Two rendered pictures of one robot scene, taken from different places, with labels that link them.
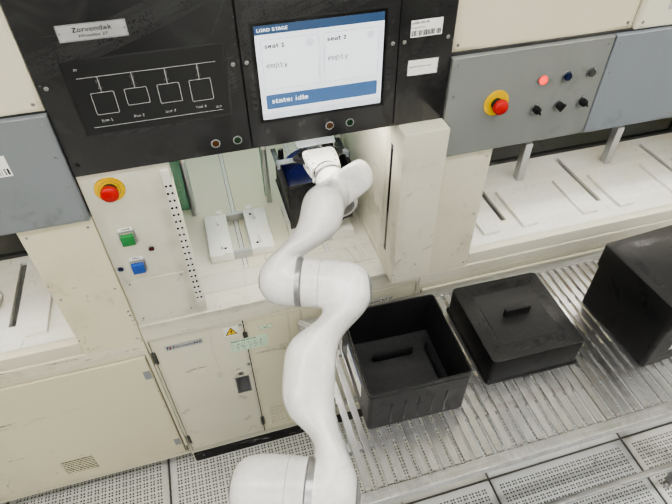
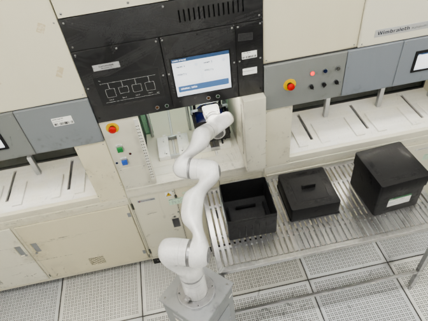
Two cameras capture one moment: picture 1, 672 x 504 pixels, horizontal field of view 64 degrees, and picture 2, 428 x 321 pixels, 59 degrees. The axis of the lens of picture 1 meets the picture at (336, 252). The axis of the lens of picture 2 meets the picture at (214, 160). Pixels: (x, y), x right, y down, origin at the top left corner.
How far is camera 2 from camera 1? 0.73 m
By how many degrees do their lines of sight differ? 8
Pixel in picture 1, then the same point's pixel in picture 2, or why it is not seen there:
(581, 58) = (330, 62)
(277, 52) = (181, 69)
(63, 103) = (94, 93)
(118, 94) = (116, 89)
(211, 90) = (154, 86)
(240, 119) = (167, 97)
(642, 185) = (395, 119)
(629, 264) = (364, 162)
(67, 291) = (93, 172)
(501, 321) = (300, 191)
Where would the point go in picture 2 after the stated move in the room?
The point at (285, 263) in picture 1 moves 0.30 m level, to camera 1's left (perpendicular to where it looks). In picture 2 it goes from (183, 160) to (121, 160)
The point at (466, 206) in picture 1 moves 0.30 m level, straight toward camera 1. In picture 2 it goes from (283, 133) to (269, 167)
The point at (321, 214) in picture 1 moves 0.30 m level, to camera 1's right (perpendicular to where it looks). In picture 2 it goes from (199, 139) to (263, 139)
